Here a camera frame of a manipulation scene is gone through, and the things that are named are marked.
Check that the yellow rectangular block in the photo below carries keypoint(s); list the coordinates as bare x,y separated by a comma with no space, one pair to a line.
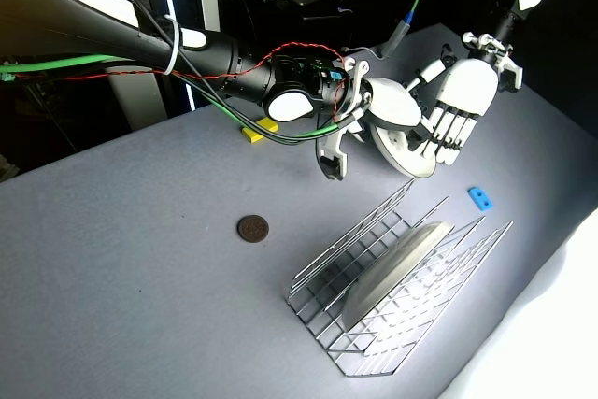
254,136

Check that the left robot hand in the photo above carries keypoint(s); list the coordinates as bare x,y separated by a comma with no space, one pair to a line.
467,86

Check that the blue block with two holes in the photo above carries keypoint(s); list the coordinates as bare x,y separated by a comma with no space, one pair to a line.
481,198

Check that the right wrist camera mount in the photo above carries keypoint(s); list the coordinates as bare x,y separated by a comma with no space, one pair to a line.
331,156

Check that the white round plate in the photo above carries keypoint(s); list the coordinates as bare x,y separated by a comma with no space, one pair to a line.
406,156
388,277

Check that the brown round cookie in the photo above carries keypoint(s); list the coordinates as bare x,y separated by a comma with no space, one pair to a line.
252,229

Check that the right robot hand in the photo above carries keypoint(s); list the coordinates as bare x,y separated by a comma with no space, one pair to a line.
392,102

